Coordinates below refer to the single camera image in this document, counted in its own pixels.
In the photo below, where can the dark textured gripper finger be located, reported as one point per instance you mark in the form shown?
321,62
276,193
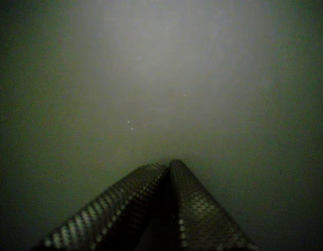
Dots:
200,209
116,209

